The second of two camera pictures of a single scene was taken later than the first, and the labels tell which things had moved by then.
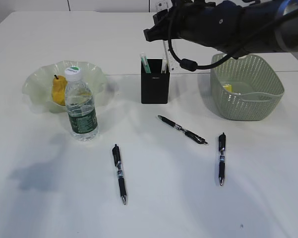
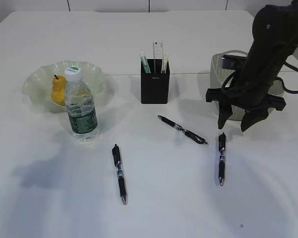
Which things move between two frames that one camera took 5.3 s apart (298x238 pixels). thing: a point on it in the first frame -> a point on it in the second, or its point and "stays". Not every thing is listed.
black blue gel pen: [222, 148] stays
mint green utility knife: [145, 63] stays
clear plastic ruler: [173, 65] -> [157, 51]
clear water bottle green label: [81, 106] stays
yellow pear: [59, 89] stays
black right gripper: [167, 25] -> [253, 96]
